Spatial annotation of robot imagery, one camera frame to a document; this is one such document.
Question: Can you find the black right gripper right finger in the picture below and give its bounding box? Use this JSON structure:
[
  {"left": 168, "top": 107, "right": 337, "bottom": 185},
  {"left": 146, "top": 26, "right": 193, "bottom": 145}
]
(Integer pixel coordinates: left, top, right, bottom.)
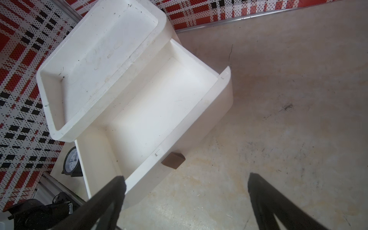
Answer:
[{"left": 248, "top": 172, "right": 326, "bottom": 230}]

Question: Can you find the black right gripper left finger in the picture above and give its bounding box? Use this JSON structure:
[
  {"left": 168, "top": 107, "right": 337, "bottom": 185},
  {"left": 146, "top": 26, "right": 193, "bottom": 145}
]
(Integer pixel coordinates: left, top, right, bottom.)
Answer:
[{"left": 52, "top": 176, "right": 127, "bottom": 230}]

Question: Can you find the white plastic drawer cabinet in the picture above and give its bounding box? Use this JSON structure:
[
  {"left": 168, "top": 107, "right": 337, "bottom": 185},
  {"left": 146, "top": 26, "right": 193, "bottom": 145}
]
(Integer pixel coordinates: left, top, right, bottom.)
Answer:
[{"left": 35, "top": 0, "right": 182, "bottom": 202}]

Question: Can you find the white top drawer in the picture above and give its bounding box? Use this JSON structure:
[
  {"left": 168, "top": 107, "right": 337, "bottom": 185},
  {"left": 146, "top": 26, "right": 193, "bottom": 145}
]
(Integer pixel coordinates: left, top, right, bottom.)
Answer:
[{"left": 76, "top": 40, "right": 233, "bottom": 209}]

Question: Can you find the black alarm clock on floor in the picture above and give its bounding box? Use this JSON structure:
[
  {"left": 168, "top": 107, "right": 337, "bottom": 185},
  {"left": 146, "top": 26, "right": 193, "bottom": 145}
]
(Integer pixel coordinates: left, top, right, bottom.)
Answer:
[{"left": 62, "top": 147, "right": 83, "bottom": 177}]

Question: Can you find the brown top drawer handle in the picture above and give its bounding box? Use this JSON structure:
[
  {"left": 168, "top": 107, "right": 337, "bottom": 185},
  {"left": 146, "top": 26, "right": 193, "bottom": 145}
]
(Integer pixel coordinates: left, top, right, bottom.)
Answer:
[{"left": 161, "top": 152, "right": 186, "bottom": 170}]

